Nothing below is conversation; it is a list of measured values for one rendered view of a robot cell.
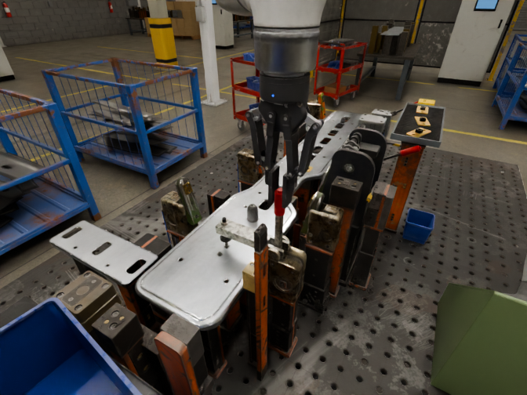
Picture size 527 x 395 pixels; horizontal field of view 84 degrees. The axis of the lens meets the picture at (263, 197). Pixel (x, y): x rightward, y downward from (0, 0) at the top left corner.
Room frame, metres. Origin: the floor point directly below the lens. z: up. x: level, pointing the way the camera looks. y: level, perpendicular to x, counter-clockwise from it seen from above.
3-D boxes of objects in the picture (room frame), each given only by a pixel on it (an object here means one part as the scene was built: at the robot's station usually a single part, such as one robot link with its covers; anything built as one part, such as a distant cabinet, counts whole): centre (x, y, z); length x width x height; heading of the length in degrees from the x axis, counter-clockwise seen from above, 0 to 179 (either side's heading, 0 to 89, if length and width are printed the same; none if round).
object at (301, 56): (0.46, -0.03, 1.45); 0.09 x 0.09 x 0.06
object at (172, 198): (0.68, 0.24, 0.87); 0.12 x 0.09 x 0.35; 61
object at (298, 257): (0.45, -0.05, 0.88); 0.07 x 0.06 x 0.35; 61
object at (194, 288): (0.96, -0.14, 1.00); 1.38 x 0.22 x 0.02; 151
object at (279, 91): (0.46, -0.03, 1.37); 0.08 x 0.07 x 0.09; 61
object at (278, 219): (0.46, -0.03, 1.13); 0.04 x 0.02 x 0.16; 151
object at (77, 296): (0.35, 0.34, 0.88); 0.08 x 0.08 x 0.36; 61
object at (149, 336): (0.30, 0.23, 0.85); 0.12 x 0.03 x 0.30; 61
